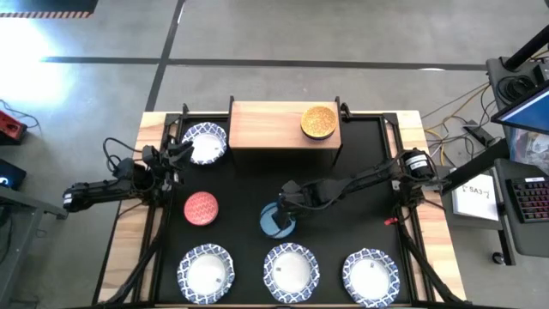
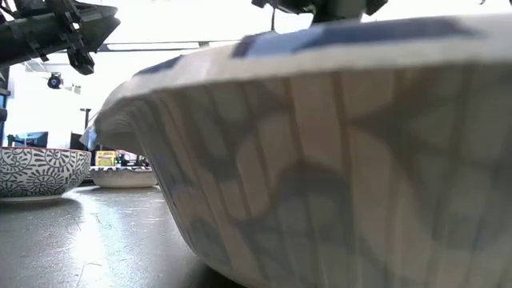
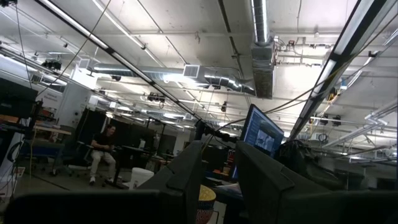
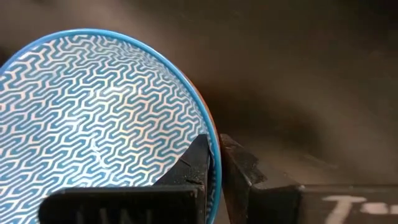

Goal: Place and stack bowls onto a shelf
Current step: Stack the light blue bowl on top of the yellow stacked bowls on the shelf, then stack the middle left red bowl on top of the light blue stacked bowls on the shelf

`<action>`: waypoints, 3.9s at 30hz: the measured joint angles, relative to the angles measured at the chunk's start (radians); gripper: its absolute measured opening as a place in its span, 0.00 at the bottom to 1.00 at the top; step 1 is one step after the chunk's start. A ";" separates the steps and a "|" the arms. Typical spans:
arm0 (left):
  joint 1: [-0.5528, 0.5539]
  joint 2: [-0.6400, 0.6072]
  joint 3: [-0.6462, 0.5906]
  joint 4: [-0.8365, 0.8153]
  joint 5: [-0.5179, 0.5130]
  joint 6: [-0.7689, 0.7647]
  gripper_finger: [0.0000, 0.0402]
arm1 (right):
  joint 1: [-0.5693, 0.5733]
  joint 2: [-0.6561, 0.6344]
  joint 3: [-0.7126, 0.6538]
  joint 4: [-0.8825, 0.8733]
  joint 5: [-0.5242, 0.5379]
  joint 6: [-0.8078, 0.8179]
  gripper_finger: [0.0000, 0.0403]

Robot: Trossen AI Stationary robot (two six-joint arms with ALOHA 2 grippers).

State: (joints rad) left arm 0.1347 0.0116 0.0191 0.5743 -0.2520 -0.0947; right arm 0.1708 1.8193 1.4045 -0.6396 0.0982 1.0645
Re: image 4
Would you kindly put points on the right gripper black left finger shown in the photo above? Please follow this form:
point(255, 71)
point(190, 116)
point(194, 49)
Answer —
point(180, 199)

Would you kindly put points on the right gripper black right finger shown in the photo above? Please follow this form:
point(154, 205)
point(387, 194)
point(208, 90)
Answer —
point(280, 205)

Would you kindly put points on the blue patterned bowl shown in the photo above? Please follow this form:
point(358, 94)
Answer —
point(93, 93)

